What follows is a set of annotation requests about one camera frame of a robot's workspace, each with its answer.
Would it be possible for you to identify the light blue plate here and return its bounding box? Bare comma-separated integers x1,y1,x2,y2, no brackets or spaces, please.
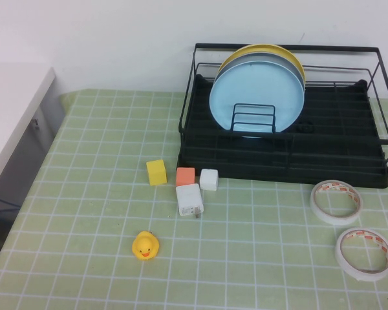
208,59,307,139

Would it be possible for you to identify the green checked tablecloth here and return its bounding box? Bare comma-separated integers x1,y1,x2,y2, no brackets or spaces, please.
0,88,388,310

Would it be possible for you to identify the black wire dish rack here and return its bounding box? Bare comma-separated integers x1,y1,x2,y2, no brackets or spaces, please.
176,43,388,190

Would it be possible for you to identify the yellow plate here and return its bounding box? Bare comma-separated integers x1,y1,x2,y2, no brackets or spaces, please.
218,43,307,87

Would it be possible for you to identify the yellow cube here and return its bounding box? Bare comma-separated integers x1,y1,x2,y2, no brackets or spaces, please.
145,158,167,187

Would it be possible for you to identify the yellow rubber duck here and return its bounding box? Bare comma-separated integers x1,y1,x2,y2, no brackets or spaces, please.
131,230,159,261

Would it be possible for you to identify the grey plate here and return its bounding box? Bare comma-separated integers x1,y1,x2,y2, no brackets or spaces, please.
218,50,307,94

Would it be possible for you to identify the black plastic drip tray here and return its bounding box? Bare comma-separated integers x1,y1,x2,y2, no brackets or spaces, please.
177,74,388,190

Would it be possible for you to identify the white double-sided tape roll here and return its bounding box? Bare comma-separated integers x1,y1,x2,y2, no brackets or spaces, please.
310,179,363,226
334,227,388,282

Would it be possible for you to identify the white power adapter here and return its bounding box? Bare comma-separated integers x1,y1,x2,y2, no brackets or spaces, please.
175,183,204,220

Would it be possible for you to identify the white cube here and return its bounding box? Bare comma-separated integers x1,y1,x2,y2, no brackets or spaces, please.
199,168,219,191

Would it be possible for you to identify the orange cube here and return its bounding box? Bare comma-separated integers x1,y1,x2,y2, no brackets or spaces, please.
175,167,196,187

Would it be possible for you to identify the white side cabinet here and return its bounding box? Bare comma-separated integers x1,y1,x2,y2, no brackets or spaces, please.
0,63,67,201

